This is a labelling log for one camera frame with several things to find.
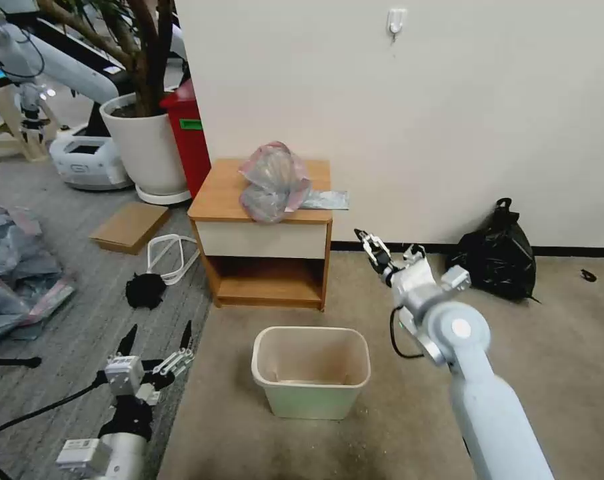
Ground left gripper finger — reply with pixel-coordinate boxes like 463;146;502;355
151;319;196;389
111;323;139;363

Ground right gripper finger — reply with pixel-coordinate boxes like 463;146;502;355
359;235;385;270
353;228;392;263

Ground crumpled black bag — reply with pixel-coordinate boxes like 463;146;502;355
125;271;166;310

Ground full black garbage bag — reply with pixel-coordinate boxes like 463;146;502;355
443;197;541;304

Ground translucent pink-grey garbage bag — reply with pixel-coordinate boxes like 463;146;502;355
237;141;351;225

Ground beige plastic trash can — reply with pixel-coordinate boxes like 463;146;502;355
251;325;373;421

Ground wooden nightstand with white drawer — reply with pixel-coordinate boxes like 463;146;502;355
187;158;333;313

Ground flat brown cardboard box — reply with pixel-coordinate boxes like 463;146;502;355
87;201;173;257

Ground pile of grey plastic bags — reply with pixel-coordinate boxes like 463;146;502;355
0;189;79;349

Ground white pot saucer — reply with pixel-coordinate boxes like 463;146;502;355
133;183;193;205

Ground white plant pot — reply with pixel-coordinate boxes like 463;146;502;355
99;91;193;197

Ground red bin with green label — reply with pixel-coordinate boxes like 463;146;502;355
159;79;213;187

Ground pale wooden stool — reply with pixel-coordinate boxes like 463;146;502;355
0;75;64;164

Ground potted tree with brown trunk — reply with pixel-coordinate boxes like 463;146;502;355
35;0;184;119

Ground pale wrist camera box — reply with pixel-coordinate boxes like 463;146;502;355
103;355;146;397

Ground white looped cable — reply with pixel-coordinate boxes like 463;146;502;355
145;233;202;287

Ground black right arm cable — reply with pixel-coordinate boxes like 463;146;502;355
389;305;426;361

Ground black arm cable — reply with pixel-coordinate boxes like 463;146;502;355
389;305;426;361
0;372;117;480

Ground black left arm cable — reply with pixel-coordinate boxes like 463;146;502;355
0;372;117;480

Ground white wall hook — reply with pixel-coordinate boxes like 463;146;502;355
385;7;409;37

